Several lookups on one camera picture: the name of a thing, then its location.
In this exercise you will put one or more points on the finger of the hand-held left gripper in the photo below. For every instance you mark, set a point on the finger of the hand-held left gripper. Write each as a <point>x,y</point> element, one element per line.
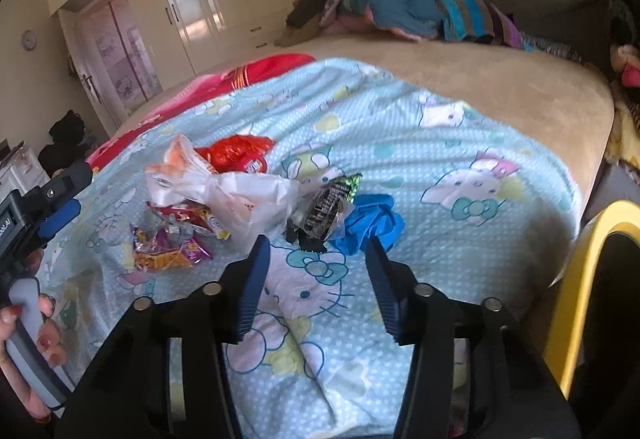
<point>60,218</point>
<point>72,176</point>

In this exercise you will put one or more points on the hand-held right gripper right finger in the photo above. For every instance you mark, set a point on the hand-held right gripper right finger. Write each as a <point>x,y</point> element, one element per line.
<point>385,291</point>

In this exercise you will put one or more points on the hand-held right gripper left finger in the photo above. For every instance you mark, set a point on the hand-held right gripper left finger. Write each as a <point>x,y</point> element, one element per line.
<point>252,291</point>

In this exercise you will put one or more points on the white yellow packet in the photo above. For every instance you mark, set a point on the white yellow packet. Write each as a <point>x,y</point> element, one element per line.
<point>217,226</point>

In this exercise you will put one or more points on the blue plastic bag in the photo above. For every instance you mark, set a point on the blue plastic bag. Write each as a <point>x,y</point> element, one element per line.
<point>370,219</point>

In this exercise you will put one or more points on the shiny gold candy wrapper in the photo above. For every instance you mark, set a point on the shiny gold candy wrapper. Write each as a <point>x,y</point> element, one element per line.
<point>165,254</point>

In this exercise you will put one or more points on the black green snack packet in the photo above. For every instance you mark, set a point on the black green snack packet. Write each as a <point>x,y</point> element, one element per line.
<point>325,209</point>

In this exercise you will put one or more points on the orange white plastic bag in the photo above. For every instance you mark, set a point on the orange white plastic bag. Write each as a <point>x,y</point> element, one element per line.
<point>175,169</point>

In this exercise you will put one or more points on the red snack packet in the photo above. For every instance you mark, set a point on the red snack packet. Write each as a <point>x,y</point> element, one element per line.
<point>180,214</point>

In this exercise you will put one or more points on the red plastic bag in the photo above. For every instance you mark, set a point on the red plastic bag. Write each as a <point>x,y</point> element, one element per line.
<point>235,151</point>

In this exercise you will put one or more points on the yellow trash bin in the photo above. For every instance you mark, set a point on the yellow trash bin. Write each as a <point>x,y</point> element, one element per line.
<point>590,239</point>

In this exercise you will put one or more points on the person's left hand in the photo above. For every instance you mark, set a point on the person's left hand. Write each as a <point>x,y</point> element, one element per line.
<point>52,339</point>

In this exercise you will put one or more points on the black bag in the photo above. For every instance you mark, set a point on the black bag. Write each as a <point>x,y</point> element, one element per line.
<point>65,134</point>

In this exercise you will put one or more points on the white dresser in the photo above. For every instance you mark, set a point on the white dresser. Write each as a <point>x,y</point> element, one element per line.
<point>20,169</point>

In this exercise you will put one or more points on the pink cartoon door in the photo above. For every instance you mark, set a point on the pink cartoon door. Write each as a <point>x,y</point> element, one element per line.
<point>120,59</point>

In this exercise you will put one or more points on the cartoon cat printed sheet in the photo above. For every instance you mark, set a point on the cartoon cat printed sheet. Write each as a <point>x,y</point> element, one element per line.
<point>400,144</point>

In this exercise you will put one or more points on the red blanket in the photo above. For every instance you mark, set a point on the red blanket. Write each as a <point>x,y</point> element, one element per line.
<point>210,84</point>

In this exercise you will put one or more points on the dark brown garment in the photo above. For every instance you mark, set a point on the dark brown garment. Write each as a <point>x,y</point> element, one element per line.
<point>305,16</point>

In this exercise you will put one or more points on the yellow printed cloth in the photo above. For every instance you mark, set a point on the yellow printed cloth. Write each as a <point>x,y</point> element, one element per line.
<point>625,139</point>

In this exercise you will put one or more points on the striped towel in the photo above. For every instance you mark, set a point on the striped towel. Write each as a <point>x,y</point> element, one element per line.
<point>465,14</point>

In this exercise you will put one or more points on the pile of clothes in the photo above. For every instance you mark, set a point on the pile of clothes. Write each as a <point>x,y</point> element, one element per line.
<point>625,59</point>

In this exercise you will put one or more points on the round wall clock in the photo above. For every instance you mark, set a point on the round wall clock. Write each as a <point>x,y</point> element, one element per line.
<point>28,40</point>

